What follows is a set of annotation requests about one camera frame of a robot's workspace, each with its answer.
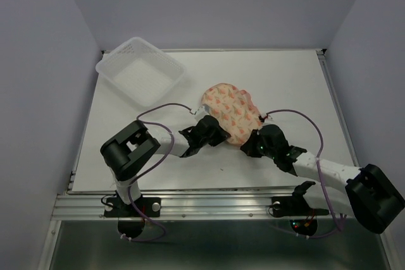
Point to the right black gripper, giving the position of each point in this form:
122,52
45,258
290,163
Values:
248,147

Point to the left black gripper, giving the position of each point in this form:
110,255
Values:
220,135

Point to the floral mesh laundry bag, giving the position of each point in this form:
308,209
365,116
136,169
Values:
234,110

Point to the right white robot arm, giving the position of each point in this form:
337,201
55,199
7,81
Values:
364,193

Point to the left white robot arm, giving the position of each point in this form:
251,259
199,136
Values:
130,149

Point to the white plastic basket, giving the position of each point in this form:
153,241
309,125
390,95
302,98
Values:
141,71

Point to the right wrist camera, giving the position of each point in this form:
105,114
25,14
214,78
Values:
264,119

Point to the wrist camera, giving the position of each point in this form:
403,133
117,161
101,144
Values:
200,112
264,119

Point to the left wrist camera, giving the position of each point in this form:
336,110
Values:
200,112

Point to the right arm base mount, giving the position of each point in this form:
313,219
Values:
294,204

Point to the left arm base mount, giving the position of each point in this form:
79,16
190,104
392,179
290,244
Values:
114,207

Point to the aluminium frame rail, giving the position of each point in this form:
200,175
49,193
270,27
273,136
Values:
178,205

